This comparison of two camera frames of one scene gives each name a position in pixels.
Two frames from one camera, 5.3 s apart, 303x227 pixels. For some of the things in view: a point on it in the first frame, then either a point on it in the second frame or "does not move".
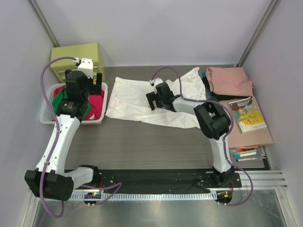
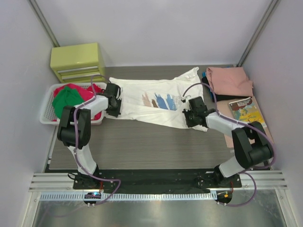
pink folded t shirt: x=230 y=81 does not move
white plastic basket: x=46 y=115 does not move
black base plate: x=157 y=180 does not move
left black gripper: x=83 y=85 → x=117 y=100
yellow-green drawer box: x=90 y=50 does not move
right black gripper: x=154 y=99 → x=187 y=116
